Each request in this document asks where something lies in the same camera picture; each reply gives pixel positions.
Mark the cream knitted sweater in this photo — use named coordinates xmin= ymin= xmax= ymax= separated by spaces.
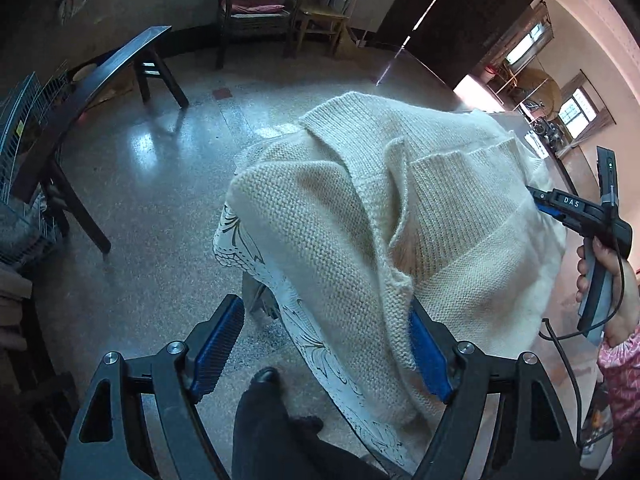
xmin=227 ymin=92 xmax=565 ymax=426

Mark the pink patterned sleeve forearm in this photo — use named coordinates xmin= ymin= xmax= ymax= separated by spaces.
xmin=598 ymin=326 xmax=640 ymax=457

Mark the person's right hand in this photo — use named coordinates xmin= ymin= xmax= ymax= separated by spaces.
xmin=576 ymin=238 xmax=639 ymax=348

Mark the white floral storage bag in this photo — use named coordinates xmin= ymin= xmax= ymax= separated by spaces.
xmin=214 ymin=206 xmax=418 ymax=478

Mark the black wooden bench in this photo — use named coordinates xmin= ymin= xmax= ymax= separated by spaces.
xmin=10 ymin=25 xmax=190 ymax=255

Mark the yellow wooden chair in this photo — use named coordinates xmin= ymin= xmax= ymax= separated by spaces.
xmin=293 ymin=0 xmax=347 ymax=58

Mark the dark wooden armchair red cushion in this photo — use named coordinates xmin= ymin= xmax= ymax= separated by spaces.
xmin=216 ymin=0 xmax=302 ymax=70

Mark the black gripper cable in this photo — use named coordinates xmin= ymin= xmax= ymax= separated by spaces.
xmin=538 ymin=199 xmax=629 ymax=453

